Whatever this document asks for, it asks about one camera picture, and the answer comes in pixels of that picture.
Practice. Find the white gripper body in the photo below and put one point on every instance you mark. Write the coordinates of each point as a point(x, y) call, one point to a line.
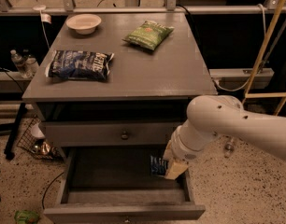
point(184, 153)

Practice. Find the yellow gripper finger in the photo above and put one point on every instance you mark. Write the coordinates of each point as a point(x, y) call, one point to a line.
point(167, 152)
point(175, 169)

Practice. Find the dark blue rxbar wrapper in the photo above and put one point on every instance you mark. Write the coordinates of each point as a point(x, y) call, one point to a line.
point(158, 166)

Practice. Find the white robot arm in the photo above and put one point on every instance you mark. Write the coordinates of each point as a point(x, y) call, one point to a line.
point(208, 117)

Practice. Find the closed grey top drawer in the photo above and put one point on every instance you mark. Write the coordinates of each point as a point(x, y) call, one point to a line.
point(101, 133)

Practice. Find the open grey middle drawer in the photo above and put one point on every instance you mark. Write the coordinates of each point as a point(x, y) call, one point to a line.
point(115, 184)

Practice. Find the grey wooden drawer cabinet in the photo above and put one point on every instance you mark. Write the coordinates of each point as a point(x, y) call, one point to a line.
point(141, 85)

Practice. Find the plastic bottle on floor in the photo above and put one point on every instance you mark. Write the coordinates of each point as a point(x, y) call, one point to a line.
point(229, 147)

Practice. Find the green chips bag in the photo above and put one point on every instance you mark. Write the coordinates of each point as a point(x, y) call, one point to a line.
point(149, 35)

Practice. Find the blue kettle chips bag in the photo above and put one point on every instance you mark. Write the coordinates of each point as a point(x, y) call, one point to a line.
point(78, 65)

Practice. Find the white paper bowl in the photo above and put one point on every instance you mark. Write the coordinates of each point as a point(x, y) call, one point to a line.
point(83, 24)

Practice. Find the green packet on floor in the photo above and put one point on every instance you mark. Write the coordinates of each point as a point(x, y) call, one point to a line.
point(26, 217)

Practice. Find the black tripod leg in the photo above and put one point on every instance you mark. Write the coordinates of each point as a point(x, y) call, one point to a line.
point(14, 130)

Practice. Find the clear water bottle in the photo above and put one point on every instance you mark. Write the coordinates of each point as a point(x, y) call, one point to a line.
point(19, 62)
point(31, 61)

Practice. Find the black wire basket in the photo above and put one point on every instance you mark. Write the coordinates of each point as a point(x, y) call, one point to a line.
point(37, 145)

